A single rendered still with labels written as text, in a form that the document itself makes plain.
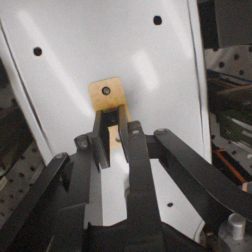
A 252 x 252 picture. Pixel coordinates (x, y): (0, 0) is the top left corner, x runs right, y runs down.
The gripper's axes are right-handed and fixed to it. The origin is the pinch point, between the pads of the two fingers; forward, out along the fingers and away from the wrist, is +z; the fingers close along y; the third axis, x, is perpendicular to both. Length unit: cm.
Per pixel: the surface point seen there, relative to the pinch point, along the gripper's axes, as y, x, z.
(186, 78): 9.2, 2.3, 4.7
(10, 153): -13.1, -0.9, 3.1
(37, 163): -29.8, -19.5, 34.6
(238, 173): 18.4, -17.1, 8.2
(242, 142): 14.6, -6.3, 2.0
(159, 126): 5.1, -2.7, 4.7
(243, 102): 17.0, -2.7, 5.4
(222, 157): 18.2, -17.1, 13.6
